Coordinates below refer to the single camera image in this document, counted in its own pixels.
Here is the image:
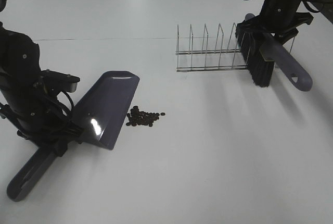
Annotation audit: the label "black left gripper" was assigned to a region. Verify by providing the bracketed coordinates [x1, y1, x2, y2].
[1, 98, 84, 157]

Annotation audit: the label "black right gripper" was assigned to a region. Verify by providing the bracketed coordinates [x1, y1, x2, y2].
[243, 0, 314, 44]

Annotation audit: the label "purple plastic dustpan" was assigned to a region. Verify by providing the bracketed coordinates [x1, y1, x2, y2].
[6, 71, 139, 202]

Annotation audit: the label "pile of coffee beans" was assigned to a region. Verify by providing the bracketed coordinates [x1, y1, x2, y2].
[125, 105, 165, 127]

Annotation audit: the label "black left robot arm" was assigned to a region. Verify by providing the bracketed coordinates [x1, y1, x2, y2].
[1, 27, 83, 157]

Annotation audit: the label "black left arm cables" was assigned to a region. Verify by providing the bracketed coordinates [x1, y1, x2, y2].
[41, 88, 75, 120]

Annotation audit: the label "chrome wire dish rack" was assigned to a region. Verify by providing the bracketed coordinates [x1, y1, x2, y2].
[175, 23, 296, 73]

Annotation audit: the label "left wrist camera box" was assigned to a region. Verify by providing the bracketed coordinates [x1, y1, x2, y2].
[41, 70, 80, 93]

